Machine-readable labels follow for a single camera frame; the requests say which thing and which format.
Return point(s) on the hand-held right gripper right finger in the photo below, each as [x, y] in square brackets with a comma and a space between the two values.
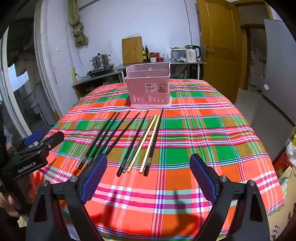
[203, 178]

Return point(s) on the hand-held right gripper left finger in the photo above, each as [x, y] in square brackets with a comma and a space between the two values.
[93, 178]

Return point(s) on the grey refrigerator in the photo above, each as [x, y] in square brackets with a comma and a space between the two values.
[279, 69]

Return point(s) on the white rice cooker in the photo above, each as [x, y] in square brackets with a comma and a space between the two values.
[178, 54]

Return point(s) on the clear glass cup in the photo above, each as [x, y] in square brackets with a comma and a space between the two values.
[165, 57]

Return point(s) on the hanging green cloth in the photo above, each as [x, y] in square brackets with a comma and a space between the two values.
[77, 25]

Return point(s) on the red box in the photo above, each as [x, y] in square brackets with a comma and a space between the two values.
[282, 165]

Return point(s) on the red lidded jars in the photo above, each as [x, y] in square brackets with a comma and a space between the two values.
[154, 56]

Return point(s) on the metal counter table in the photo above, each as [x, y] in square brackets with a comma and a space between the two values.
[180, 63]

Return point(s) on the plaid tablecloth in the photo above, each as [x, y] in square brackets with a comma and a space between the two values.
[185, 139]

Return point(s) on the yellow wooden door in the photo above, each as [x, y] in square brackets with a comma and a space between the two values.
[219, 46]

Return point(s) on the black chopstick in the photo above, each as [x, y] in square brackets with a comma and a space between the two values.
[124, 131]
[154, 139]
[134, 141]
[105, 134]
[118, 129]
[97, 139]

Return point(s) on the light wooden chopstick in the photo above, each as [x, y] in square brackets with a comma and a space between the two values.
[150, 141]
[143, 139]

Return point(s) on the dark oil bottle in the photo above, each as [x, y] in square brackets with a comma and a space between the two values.
[143, 54]
[146, 53]

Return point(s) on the wooden cutting board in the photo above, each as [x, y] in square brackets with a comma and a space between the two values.
[132, 51]

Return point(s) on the low metal shelf cabinet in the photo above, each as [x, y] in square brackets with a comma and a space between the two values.
[92, 84]

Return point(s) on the stainless steel steamer pot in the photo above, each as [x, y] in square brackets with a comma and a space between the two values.
[100, 60]

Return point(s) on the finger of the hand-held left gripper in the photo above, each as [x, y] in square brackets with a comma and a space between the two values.
[34, 136]
[54, 139]

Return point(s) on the white electric kettle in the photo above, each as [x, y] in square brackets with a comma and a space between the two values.
[192, 54]

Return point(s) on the black cooktop stove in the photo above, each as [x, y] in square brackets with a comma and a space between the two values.
[100, 70]

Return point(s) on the person's left hand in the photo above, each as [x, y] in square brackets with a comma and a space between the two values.
[5, 205]

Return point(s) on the white plastic bag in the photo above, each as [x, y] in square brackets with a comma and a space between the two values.
[291, 151]

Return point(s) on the pink plastic utensil basket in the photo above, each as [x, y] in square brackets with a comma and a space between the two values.
[148, 81]

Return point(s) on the wall power strip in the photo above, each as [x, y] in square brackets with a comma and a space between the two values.
[74, 75]

